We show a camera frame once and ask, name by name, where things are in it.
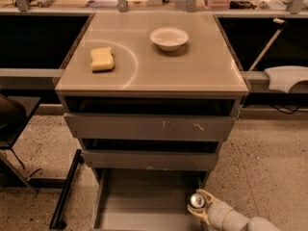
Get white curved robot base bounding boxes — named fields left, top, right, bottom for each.
left=265, top=65, right=308, bottom=93

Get grey top drawer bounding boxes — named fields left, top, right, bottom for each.
left=64, top=113, right=235, bottom=141

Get white bowl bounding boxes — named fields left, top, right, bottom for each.
left=150, top=27, right=189, bottom=52

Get dark chair at left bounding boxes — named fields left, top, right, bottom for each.
left=0, top=94, right=40, bottom=193

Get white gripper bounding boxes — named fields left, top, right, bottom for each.
left=187, top=189, right=249, bottom=231

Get dark pepsi can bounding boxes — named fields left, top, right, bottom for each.
left=190, top=192, right=205, bottom=209

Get grey middle drawer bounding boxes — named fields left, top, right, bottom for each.
left=83, top=150, right=218, bottom=171

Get grey leaning stick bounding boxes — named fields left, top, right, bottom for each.
left=249, top=17, right=288, bottom=71

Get open grey bottom drawer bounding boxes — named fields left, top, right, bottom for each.
left=90, top=169, right=205, bottom=231

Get black floor stand bar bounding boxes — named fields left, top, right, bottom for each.
left=49, top=149, right=84, bottom=230

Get grey drawer cabinet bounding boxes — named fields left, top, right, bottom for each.
left=54, top=11, right=250, bottom=231

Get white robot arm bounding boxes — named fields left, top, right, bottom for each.
left=187, top=189, right=281, bottom=231

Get yellow sponge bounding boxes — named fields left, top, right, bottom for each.
left=90, top=47, right=115, bottom=71

